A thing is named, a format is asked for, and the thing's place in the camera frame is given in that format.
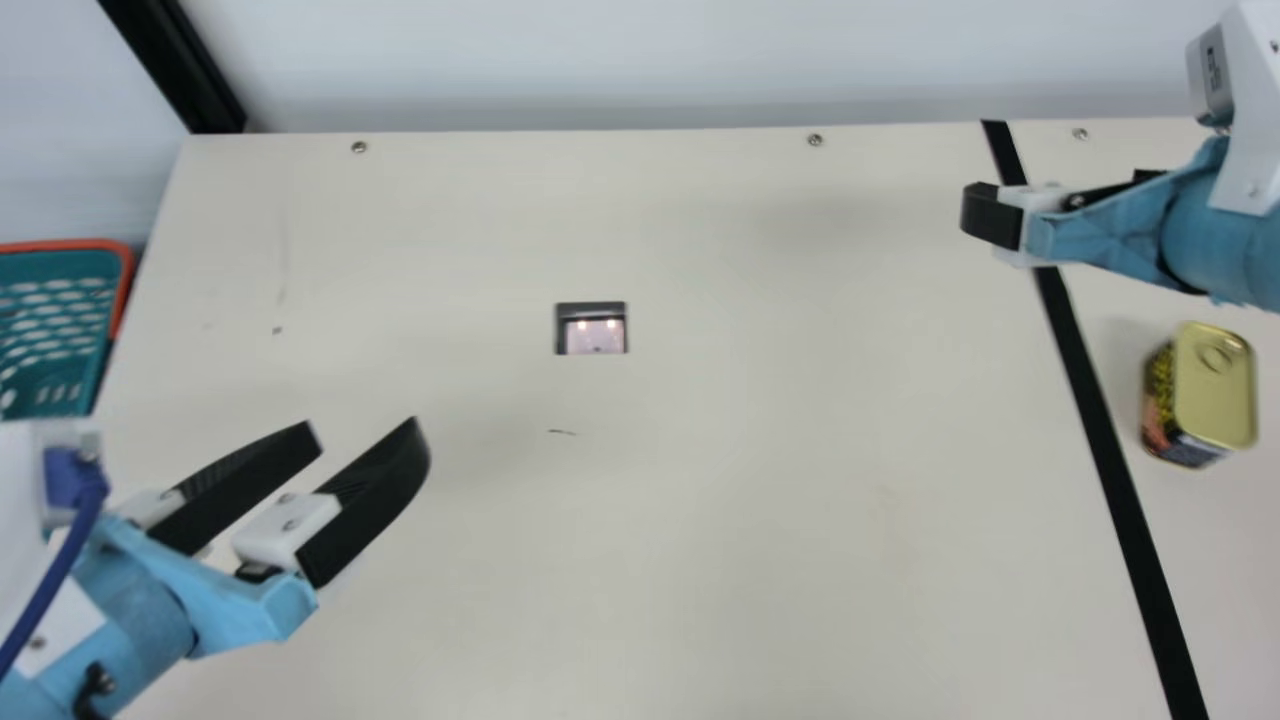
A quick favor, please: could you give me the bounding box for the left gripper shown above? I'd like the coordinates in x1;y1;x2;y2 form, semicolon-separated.
0;417;432;720

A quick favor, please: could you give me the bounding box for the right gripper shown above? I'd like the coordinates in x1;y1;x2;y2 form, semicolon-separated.
959;138;1280;314

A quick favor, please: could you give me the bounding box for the black strip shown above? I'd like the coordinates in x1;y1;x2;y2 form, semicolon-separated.
980;119;1212;720

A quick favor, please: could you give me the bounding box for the teal shopping basket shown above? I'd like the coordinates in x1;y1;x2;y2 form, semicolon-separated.
0;240;137;421

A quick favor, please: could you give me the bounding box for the rectangular tin with gold lid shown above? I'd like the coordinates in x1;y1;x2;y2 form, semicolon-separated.
1141;320;1262;471

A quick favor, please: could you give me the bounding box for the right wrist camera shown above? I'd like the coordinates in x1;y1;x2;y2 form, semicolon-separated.
1184;0;1280;217

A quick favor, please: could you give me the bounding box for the blue cable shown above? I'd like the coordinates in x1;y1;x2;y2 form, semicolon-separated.
0;444;111;683

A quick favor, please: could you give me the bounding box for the black cable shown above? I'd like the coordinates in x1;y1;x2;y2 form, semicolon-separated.
74;660;117;720

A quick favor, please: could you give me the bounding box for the black post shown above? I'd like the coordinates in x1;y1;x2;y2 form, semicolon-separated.
97;0;249;135

